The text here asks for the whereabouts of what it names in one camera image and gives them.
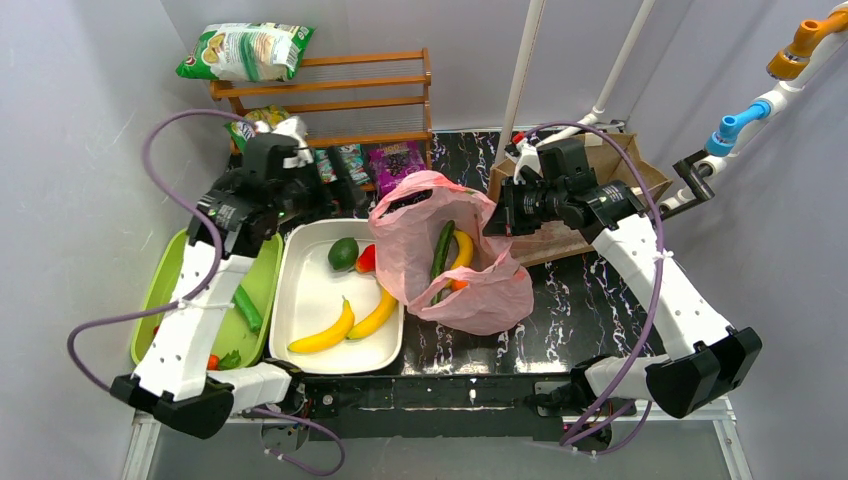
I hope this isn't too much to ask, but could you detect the red strawberry toy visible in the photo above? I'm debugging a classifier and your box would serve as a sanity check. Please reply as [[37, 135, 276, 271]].
[[354, 244, 376, 274]]

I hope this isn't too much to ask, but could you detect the pink plastic grocery bag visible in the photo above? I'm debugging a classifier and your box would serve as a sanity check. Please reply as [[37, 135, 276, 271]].
[[368, 170, 534, 336]]

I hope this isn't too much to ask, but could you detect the black pipe clamp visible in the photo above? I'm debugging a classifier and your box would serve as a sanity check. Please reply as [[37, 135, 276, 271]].
[[659, 149, 715, 220]]

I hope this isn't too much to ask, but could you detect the small red tomato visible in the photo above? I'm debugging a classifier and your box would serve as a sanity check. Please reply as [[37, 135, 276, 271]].
[[206, 355, 220, 371]]

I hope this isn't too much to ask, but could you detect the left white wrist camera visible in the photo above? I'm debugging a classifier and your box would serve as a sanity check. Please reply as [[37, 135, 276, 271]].
[[254, 116, 315, 169]]

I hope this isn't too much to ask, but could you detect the orange fruit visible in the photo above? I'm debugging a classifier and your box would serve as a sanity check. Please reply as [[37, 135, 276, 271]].
[[449, 280, 469, 292]]

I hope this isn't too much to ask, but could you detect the yellow banana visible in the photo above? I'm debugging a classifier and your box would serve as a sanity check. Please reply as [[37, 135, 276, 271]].
[[445, 228, 474, 270], [346, 287, 398, 340], [288, 297, 355, 354]]

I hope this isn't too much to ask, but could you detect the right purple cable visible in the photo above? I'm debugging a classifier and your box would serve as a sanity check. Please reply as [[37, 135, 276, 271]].
[[523, 121, 666, 457]]

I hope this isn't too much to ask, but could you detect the long green cucumber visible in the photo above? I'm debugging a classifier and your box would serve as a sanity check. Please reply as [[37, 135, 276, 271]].
[[430, 220, 455, 282]]

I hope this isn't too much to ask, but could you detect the purple grape candy packet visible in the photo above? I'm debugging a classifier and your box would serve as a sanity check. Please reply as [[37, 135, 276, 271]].
[[368, 141, 427, 197]]

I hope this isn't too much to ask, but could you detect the green white chips bag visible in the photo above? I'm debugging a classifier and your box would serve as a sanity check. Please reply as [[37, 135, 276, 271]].
[[176, 22, 315, 83]]

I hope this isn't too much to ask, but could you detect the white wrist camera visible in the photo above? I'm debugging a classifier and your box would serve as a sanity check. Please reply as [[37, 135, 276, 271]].
[[505, 132, 542, 184], [254, 116, 315, 169]]

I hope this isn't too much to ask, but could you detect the orange pipe valve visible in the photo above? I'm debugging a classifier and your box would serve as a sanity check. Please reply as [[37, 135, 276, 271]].
[[766, 20, 831, 81]]

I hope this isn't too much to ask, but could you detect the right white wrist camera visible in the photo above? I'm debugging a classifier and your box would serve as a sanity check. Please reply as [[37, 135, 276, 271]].
[[505, 132, 542, 184]]

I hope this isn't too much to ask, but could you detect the green avocado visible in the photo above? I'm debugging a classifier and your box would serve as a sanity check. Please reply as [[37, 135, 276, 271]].
[[327, 237, 360, 272]]

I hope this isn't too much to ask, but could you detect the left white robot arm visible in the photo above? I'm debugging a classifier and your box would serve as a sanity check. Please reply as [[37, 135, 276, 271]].
[[109, 132, 363, 439]]

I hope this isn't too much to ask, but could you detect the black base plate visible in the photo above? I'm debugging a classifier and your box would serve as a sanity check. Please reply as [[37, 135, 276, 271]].
[[241, 370, 639, 444]]

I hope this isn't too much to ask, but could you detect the teal candy packet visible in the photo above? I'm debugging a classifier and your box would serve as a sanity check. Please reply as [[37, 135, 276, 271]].
[[314, 144, 371, 186]]

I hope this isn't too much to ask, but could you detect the green plastic bin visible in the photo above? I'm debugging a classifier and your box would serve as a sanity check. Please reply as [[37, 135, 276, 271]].
[[143, 230, 283, 370]]

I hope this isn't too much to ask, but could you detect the green yellow snack bag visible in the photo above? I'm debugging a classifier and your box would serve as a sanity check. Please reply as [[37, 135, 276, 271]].
[[224, 105, 290, 154]]

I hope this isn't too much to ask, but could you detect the brown burlap tote bag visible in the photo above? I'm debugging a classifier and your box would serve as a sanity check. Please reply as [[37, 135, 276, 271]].
[[487, 133, 672, 267]]

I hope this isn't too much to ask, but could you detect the white rectangular tray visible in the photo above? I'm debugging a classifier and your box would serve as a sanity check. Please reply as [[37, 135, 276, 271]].
[[269, 218, 405, 375]]

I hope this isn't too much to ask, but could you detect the blue pipe valve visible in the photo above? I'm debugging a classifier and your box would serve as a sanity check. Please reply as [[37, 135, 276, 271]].
[[704, 100, 772, 157]]

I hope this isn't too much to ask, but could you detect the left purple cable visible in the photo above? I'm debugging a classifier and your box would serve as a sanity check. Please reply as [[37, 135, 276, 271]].
[[66, 109, 347, 478]]

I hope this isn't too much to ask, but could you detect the white PVC pipe frame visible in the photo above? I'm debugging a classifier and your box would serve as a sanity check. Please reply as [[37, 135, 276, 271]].
[[498, 1, 847, 221]]

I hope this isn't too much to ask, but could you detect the wooden shelf rack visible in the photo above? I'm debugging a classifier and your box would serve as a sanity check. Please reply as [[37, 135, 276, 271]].
[[209, 47, 433, 166]]

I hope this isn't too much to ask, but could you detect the purple cable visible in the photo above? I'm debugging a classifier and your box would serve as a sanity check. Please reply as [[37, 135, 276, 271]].
[[523, 121, 666, 457], [66, 109, 347, 478]]

